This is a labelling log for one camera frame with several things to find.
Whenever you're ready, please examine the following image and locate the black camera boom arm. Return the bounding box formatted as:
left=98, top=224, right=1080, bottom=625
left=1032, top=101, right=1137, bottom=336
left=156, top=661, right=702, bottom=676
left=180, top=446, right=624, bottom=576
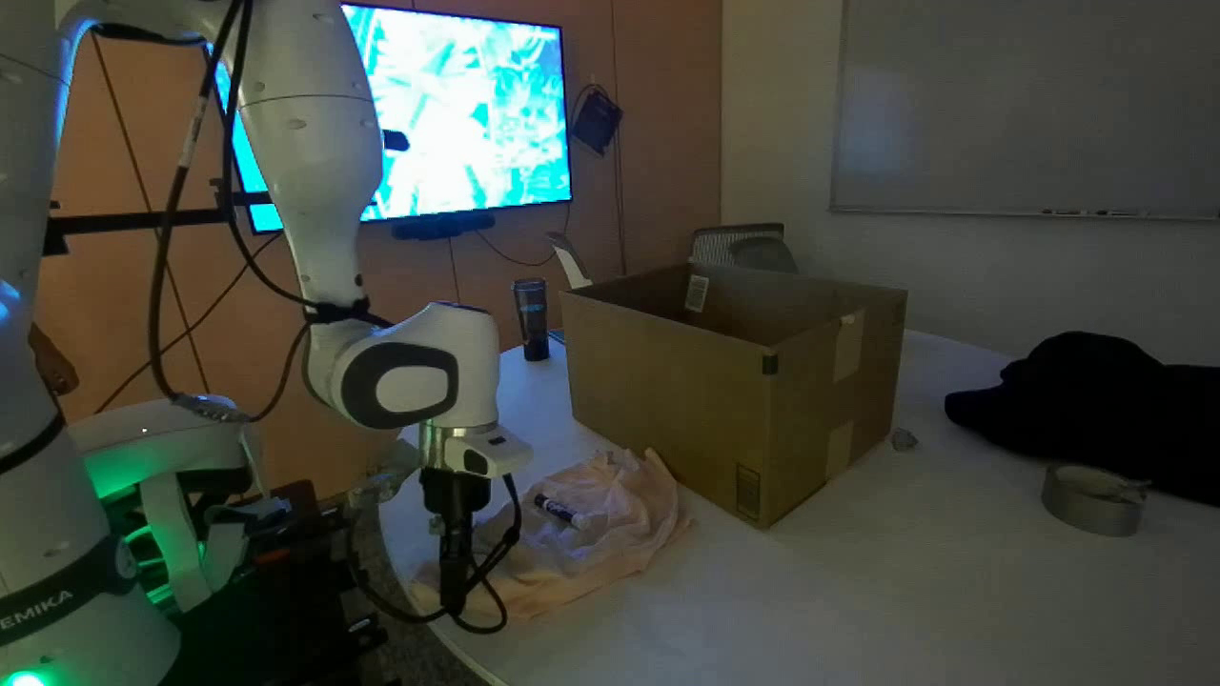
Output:
left=43, top=181, right=279, bottom=259

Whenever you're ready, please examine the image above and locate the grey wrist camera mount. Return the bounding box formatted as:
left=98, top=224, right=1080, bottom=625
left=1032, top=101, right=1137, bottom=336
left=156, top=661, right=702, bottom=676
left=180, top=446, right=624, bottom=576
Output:
left=414, top=424, right=526, bottom=482

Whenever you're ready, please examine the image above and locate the black equipment stand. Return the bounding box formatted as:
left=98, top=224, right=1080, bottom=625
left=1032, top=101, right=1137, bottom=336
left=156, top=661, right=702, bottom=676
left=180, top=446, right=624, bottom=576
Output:
left=162, top=477, right=424, bottom=686

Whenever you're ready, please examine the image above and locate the wall-mounted TV screen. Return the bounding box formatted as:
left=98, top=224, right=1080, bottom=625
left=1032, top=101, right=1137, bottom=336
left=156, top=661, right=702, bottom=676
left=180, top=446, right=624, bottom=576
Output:
left=214, top=0, right=578, bottom=240

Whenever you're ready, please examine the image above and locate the grey chair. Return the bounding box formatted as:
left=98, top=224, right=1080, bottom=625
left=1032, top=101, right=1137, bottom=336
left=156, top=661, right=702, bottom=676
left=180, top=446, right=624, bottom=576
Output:
left=687, top=221, right=799, bottom=277

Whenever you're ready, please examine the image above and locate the black wall device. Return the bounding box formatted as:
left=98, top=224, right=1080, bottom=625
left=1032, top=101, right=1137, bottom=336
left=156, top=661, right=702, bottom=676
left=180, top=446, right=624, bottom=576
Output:
left=569, top=84, right=624, bottom=160

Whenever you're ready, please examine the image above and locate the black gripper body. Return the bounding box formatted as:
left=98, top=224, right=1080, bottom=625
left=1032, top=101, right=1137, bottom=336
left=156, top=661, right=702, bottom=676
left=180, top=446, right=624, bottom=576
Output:
left=420, top=469, right=499, bottom=566

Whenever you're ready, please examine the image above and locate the peach shirt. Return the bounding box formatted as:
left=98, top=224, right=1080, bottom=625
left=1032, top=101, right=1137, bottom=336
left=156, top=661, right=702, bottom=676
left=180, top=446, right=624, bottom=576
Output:
left=471, top=446, right=702, bottom=625

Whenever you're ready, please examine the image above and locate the open cardboard box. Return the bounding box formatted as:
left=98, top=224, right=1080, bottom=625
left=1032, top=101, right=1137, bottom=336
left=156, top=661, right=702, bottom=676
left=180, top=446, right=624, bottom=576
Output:
left=554, top=231, right=911, bottom=534

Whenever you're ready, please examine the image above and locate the dark spray can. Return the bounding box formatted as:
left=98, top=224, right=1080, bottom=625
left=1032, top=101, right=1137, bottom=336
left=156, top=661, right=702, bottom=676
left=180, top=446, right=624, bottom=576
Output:
left=511, top=273, right=556, bottom=366

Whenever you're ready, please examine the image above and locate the whiteboard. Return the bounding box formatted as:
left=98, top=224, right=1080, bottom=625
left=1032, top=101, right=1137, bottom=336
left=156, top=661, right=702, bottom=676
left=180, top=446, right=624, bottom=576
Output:
left=832, top=0, right=1220, bottom=228

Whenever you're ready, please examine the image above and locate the black bar under TV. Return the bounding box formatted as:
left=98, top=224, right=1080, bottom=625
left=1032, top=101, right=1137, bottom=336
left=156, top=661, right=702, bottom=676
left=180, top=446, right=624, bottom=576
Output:
left=389, top=211, right=499, bottom=243

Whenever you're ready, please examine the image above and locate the grey tape roll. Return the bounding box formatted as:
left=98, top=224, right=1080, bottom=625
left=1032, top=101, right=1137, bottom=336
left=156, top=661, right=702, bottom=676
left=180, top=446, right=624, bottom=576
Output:
left=1042, top=461, right=1154, bottom=541

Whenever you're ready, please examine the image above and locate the black garment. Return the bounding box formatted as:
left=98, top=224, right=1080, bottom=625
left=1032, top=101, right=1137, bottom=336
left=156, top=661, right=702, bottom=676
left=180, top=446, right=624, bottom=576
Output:
left=943, top=330, right=1220, bottom=511

